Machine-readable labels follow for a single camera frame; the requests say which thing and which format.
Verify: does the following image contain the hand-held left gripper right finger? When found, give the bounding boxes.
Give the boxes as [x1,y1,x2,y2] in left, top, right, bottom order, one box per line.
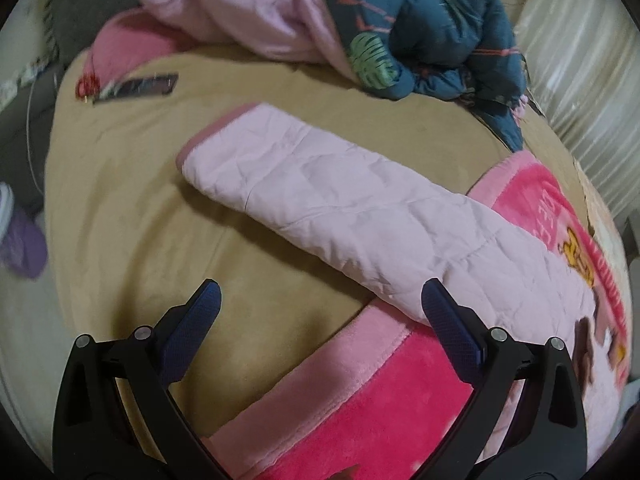
[421,278,588,480]

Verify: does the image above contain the red hair tie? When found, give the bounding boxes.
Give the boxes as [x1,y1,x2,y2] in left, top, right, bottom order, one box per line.
[75,74,101,103]

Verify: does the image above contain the pink pillow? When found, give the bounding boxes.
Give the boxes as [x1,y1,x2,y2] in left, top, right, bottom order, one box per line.
[82,7,201,96]

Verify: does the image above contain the dark grey cushion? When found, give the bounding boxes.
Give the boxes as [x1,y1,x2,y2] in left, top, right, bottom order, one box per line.
[45,0,146,61]

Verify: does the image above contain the pink printed blanket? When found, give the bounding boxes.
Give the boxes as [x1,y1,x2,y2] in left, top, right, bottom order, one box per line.
[205,152,633,480]

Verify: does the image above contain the white pleated curtain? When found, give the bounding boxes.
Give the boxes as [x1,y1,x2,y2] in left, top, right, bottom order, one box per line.
[512,0,640,221]

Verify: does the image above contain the light pink quilted jacket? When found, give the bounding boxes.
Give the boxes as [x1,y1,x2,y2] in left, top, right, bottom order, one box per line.
[177,102,601,356]

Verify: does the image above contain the teal and pink printed quilt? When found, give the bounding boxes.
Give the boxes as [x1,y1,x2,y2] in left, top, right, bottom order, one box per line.
[131,0,528,153]

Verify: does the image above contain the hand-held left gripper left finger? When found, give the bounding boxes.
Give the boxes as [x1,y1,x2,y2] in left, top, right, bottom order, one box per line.
[52,279,236,480]

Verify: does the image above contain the thin grey cable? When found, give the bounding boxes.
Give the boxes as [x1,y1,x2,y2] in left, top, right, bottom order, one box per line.
[25,72,58,201]

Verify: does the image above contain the tan bed sheet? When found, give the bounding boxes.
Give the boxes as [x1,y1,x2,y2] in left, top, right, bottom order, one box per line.
[42,40,626,480]

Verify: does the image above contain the purple shoe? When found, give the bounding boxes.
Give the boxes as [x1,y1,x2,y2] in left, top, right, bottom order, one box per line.
[0,182,48,281]

